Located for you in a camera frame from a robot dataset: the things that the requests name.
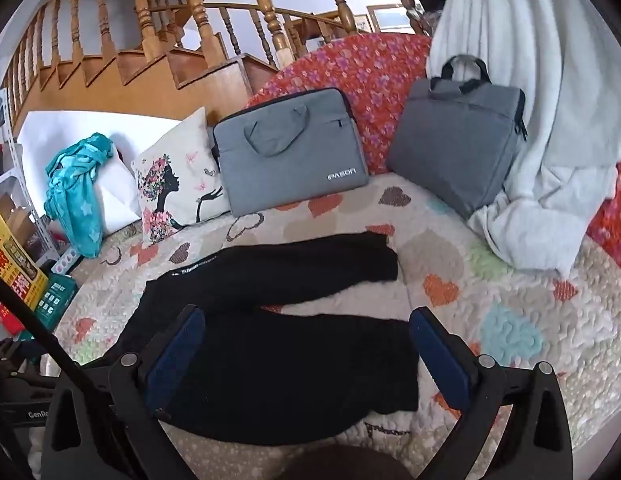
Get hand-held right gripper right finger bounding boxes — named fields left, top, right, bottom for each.
left=409, top=306, right=574, bottom=480

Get dark brown round object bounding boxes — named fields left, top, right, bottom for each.
left=280, top=444, right=411, bottom=480

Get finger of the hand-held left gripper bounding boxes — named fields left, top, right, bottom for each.
left=0, top=265, right=91, bottom=381

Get white fleece blanket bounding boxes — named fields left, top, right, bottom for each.
left=425, top=0, right=621, bottom=281

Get blue-grey folded garment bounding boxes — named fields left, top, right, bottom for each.
left=385, top=54, right=529, bottom=221

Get yellow printed box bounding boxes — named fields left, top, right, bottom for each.
left=0, top=207, right=50, bottom=321

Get white black-striped garment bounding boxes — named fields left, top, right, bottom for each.
left=130, top=106, right=231, bottom=247

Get teal star cloth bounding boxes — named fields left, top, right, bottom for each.
left=44, top=132, right=115, bottom=260

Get heart patterned quilt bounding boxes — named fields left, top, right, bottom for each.
left=53, top=170, right=621, bottom=480

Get red floral cover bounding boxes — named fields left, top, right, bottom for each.
left=245, top=32, right=621, bottom=266

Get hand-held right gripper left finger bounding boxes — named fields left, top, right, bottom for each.
left=43, top=305, right=207, bottom=480

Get wooden chair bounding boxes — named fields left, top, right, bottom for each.
left=0, top=0, right=431, bottom=131

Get framed wall picture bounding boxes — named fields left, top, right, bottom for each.
left=365, top=4, right=411, bottom=33

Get white cushion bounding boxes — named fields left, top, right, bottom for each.
left=18, top=110, right=184, bottom=238

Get green box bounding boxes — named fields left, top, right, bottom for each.
left=33, top=272, right=80, bottom=333

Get black pants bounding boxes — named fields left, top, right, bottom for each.
left=108, top=232, right=421, bottom=446

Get grey metal shelf rack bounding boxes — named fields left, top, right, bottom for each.
left=0, top=87, right=56, bottom=271

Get grey folded shorts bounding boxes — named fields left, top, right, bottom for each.
left=212, top=87, right=370, bottom=217

